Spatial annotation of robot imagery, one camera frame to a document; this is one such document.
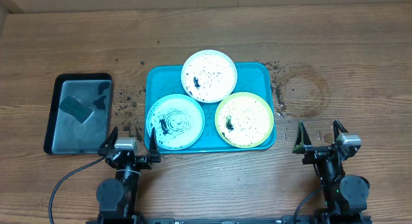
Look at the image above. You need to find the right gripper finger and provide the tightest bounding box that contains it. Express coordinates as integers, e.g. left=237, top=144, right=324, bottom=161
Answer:
left=292, top=121, right=312, bottom=154
left=333, top=119, right=348, bottom=141

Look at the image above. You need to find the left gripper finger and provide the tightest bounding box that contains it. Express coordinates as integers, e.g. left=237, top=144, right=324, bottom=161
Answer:
left=149, top=127, right=161, bottom=163
left=98, top=126, right=118, bottom=156

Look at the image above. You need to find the light blue plate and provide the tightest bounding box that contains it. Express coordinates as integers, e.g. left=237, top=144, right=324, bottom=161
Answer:
left=145, top=94, right=205, bottom=151

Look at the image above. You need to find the dark green sponge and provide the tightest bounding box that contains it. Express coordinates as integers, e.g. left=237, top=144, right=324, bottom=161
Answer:
left=59, top=96, right=93, bottom=124

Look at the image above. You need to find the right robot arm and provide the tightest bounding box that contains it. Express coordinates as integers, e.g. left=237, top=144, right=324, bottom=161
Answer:
left=292, top=120, right=371, bottom=223

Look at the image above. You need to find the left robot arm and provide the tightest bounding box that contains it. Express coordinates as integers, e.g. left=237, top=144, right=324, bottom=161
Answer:
left=94, top=127, right=161, bottom=224

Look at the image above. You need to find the black water tray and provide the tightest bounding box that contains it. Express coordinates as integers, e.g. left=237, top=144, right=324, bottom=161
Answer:
left=43, top=73, right=114, bottom=155

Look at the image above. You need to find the teal plastic tray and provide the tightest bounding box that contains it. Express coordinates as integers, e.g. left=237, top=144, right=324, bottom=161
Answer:
left=145, top=62, right=274, bottom=154

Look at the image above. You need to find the yellow-green rimmed plate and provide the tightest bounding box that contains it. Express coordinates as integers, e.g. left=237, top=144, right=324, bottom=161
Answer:
left=214, top=92, right=274, bottom=149

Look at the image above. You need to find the white speckled plate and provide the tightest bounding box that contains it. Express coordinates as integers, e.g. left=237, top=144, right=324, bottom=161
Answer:
left=181, top=50, right=238, bottom=103

